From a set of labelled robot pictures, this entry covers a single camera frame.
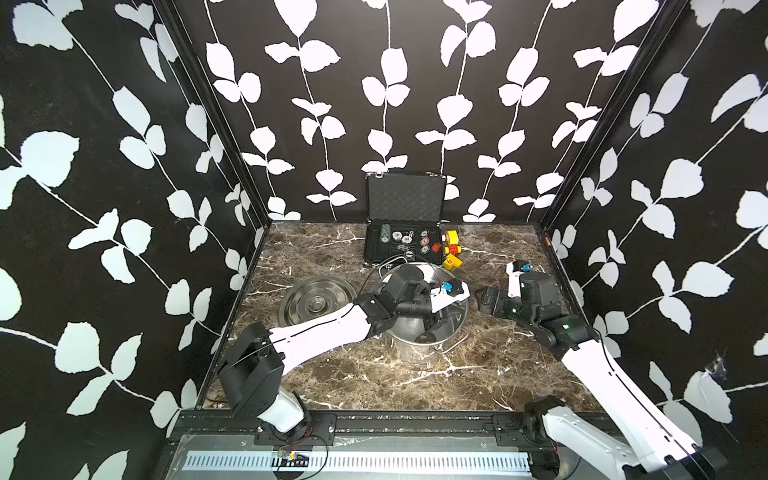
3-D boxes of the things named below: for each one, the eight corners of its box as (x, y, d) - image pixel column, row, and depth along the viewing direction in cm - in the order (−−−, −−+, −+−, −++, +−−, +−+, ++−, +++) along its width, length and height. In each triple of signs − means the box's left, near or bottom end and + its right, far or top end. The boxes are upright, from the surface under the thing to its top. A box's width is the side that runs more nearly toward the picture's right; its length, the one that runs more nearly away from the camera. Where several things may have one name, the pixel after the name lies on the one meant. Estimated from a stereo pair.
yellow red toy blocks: (444, 270, 109) (446, 260, 104) (444, 240, 118) (446, 229, 114) (459, 271, 108) (462, 261, 104) (458, 241, 118) (461, 231, 113)
